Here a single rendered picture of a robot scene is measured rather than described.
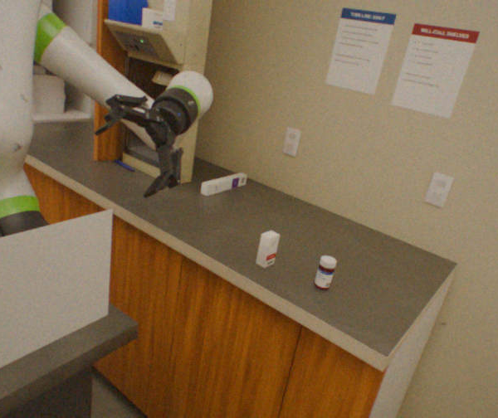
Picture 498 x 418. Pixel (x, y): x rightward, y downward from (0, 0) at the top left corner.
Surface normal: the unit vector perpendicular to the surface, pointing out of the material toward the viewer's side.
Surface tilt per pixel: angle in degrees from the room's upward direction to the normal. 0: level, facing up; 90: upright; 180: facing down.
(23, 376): 0
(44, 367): 0
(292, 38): 90
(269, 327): 90
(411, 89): 90
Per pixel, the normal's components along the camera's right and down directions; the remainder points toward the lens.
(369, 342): 0.17, -0.88
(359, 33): -0.60, 0.21
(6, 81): 0.71, -0.44
